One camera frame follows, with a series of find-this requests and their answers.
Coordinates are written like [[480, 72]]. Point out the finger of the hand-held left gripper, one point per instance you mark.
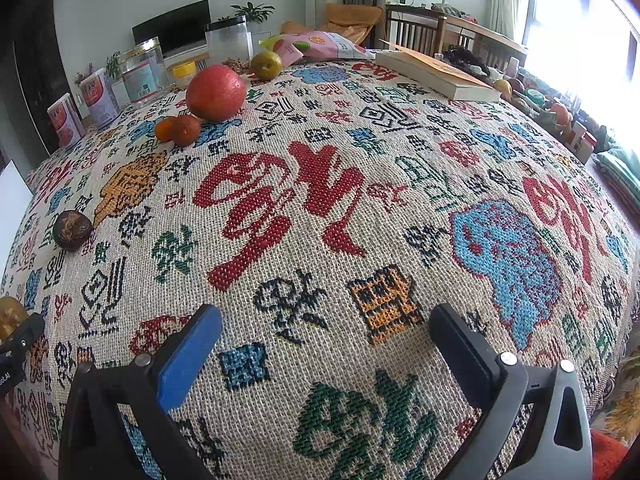
[[27, 332]]

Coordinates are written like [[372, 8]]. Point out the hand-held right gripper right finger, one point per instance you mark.
[[457, 350]]

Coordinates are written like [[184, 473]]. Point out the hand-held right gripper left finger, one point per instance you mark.
[[190, 360]]

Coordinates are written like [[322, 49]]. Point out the white cardboard box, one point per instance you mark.
[[12, 200]]

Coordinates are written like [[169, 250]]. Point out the small dark red fruit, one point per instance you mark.
[[186, 129]]

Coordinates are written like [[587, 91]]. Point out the small orange mandarin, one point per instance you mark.
[[164, 129]]

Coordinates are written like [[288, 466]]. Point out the large red apple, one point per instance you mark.
[[216, 92]]

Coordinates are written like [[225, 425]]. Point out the green yellow apple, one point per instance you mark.
[[266, 65]]

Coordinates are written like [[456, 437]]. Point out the printed woven blanket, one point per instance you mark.
[[350, 210]]

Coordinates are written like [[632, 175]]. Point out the red knit cloth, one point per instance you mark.
[[607, 455]]

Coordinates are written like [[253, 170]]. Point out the pink can with orange picture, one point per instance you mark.
[[65, 120]]

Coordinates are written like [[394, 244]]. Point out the folded green cloth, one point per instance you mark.
[[620, 170]]

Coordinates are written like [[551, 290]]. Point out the pink can with purple label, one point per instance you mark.
[[100, 97]]

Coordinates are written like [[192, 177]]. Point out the row of colourful toys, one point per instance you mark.
[[545, 105]]

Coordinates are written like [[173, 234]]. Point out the vase of red flowers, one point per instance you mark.
[[85, 75]]

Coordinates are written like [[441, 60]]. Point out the tall black glass cabinet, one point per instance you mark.
[[35, 60]]

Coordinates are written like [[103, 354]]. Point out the thick orange-covered book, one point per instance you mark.
[[440, 77]]

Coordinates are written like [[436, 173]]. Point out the potted green plant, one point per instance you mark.
[[114, 65]]

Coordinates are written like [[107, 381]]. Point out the clear jar with gold lid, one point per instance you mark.
[[142, 72]]

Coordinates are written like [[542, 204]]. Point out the small yellow bottle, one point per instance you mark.
[[184, 74]]

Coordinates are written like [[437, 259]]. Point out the black bag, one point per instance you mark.
[[465, 57]]

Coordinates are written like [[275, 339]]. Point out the pile of brown nuts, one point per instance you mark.
[[237, 65]]

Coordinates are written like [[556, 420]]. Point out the white television cabinet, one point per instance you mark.
[[176, 58]]

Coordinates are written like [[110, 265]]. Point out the clear jar with black lid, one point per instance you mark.
[[228, 42]]

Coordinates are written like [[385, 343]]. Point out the black flat television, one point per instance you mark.
[[172, 30]]

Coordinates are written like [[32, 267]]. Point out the pink and green snack bag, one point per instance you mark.
[[315, 46]]

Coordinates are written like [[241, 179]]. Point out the bright window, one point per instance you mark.
[[575, 35]]

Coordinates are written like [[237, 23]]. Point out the pile of clothes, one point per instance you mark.
[[450, 10]]

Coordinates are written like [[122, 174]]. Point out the chair with orange cushion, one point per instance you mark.
[[350, 20]]

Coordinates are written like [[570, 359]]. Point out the large leafy potted plant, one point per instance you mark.
[[252, 12]]

